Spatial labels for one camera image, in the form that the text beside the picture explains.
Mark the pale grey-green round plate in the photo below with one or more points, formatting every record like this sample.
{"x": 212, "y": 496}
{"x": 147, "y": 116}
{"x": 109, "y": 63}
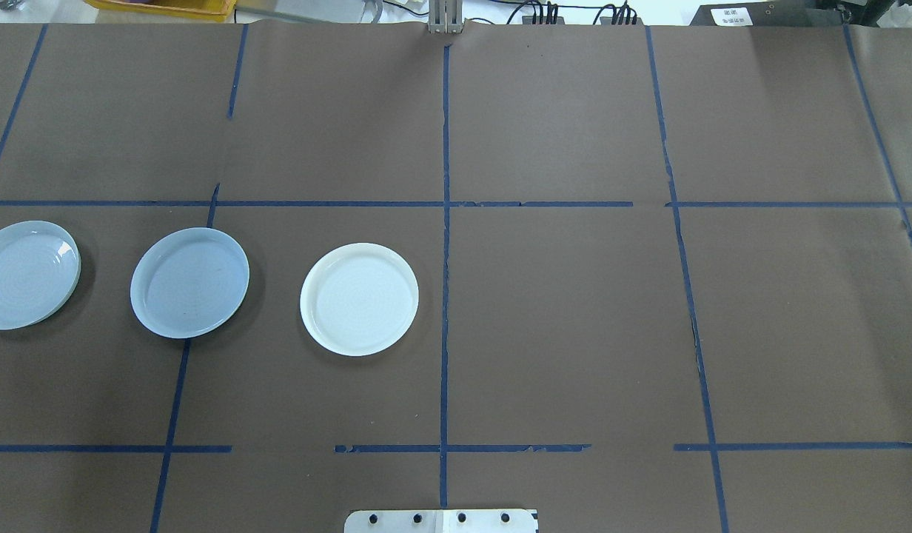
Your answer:
{"x": 27, "y": 275}

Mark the white round plate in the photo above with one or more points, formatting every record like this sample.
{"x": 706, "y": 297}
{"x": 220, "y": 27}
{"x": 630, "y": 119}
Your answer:
{"x": 360, "y": 300}

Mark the light blue round plate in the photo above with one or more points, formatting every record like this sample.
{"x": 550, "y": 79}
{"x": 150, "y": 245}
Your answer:
{"x": 189, "y": 283}

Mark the yellow plastic tray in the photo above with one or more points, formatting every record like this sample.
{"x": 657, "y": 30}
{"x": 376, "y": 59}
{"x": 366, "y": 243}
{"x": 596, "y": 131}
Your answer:
{"x": 160, "y": 7}

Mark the black box with white label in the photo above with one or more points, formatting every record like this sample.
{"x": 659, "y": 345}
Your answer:
{"x": 767, "y": 15}

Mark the aluminium frame post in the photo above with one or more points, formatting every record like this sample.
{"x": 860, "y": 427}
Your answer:
{"x": 445, "y": 18}

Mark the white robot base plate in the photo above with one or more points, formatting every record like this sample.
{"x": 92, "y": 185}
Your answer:
{"x": 397, "y": 522}

